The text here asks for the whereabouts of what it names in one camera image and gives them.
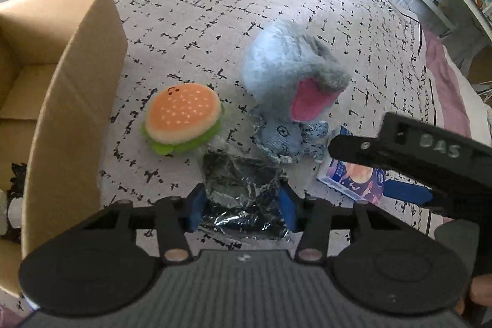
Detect shiny black plastic bag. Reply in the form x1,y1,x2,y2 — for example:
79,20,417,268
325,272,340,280
201,151,288,240

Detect hamburger plush toy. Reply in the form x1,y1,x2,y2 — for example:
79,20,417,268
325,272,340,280
143,82,224,156

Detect person's right hand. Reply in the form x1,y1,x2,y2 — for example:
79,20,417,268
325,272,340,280
470,274,492,307

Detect blue snack package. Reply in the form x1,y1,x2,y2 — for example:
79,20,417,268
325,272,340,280
316,125,387,203

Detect blue denim plush toy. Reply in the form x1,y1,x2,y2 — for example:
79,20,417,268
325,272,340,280
254,118,328,165

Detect grey shark plush toy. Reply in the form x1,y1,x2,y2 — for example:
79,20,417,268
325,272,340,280
242,20,351,122

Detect white patterned bed blanket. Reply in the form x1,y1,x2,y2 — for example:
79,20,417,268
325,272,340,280
26,0,440,260

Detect cardboard box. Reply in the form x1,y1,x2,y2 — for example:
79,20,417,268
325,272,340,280
1,0,128,297

